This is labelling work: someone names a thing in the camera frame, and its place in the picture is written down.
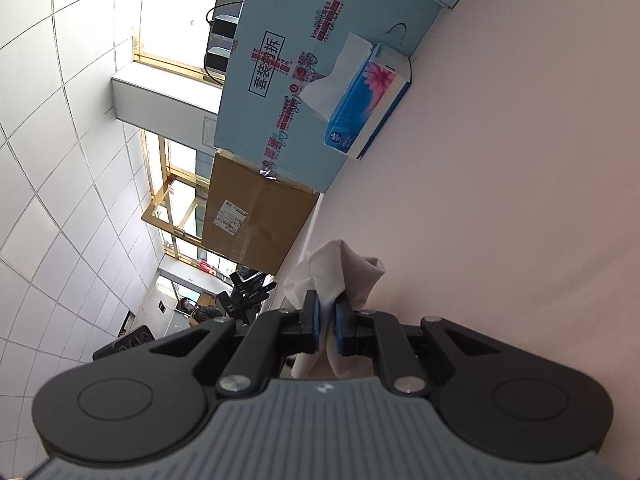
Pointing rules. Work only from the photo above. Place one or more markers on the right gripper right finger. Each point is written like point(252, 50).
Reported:
point(389, 345)

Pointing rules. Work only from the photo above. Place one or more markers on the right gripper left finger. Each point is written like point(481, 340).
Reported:
point(272, 338)

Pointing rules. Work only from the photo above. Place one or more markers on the beige cleaning cloth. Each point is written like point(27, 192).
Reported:
point(331, 270)

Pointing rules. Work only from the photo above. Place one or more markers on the black gripper on stand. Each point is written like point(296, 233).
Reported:
point(241, 305)

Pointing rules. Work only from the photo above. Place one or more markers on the brown cardboard box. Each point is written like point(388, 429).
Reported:
point(252, 219)

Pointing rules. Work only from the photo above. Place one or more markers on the blue tissue box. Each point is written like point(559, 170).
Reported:
point(358, 96)

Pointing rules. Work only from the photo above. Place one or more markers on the black device on windowsill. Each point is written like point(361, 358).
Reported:
point(222, 20)

